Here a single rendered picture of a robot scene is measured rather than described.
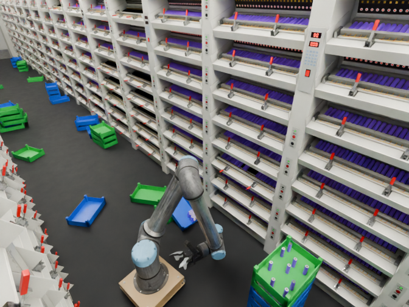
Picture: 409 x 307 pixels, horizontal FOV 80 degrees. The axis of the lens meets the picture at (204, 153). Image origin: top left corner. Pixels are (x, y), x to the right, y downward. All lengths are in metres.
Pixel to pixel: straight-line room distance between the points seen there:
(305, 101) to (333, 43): 0.28
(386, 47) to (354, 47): 0.10
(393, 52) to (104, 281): 2.05
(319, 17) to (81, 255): 2.15
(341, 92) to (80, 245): 2.08
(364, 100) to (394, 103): 0.10
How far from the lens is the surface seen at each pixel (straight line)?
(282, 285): 1.41
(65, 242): 2.40
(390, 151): 1.30
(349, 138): 1.33
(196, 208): 1.37
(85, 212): 2.57
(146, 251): 1.61
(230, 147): 1.83
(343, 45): 1.23
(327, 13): 1.26
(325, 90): 1.29
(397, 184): 1.41
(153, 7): 2.24
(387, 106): 1.22
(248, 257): 2.06
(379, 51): 1.20
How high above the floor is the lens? 1.68
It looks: 33 degrees down
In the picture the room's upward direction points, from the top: straight up
